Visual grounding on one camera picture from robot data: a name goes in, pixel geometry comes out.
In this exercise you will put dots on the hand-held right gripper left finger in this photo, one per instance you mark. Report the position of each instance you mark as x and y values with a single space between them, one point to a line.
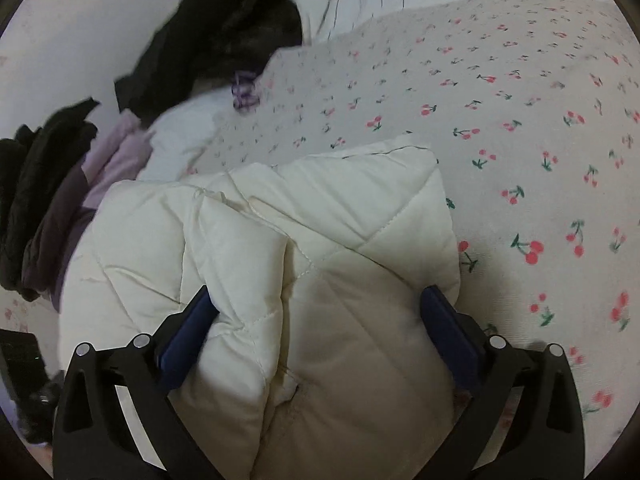
187 340

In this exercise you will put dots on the pile of dark clothes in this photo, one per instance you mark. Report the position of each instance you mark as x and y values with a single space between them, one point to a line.
40 185

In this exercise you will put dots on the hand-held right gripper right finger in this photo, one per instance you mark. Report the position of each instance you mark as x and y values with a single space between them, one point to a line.
450 340

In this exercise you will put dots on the black object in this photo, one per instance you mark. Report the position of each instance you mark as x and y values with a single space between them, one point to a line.
20 360

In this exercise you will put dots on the cream quilted jacket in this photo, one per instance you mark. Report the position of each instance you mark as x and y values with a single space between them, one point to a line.
325 285

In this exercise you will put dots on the lilac garment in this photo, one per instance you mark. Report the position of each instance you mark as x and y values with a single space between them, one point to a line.
115 160

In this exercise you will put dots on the cherry print bed sheet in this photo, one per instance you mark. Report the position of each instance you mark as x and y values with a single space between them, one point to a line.
525 110

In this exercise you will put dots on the purple plaid scrunchie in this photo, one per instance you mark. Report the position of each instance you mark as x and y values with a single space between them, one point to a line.
244 91

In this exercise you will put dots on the black jacket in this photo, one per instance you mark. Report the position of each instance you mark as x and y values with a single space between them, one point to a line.
225 25

